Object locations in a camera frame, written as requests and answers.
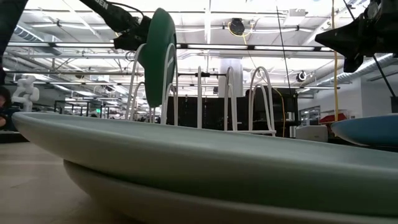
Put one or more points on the white pillar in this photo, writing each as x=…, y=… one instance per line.
x=237, y=77

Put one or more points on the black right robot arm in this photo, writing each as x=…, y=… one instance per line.
x=392, y=18

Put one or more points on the grey control box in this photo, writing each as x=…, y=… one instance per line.
x=311, y=133

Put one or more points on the white robot figure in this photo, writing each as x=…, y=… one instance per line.
x=26, y=93

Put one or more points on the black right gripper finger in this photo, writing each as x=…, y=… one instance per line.
x=339, y=39
x=353, y=63

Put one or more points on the grey plate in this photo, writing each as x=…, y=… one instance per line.
x=140, y=205

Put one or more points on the dark green plate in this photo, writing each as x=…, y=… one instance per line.
x=157, y=62

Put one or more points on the red bin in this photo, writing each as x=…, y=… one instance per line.
x=332, y=118

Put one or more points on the white ventilation duct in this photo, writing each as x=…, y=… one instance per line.
x=357, y=73

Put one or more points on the black partition wall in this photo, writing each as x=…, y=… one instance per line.
x=214, y=112

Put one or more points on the person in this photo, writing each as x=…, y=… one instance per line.
x=4, y=105

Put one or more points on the blue plate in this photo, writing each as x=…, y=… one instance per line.
x=370, y=130

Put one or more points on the light green plate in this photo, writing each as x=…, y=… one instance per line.
x=186, y=155

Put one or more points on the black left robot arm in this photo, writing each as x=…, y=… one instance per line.
x=105, y=11

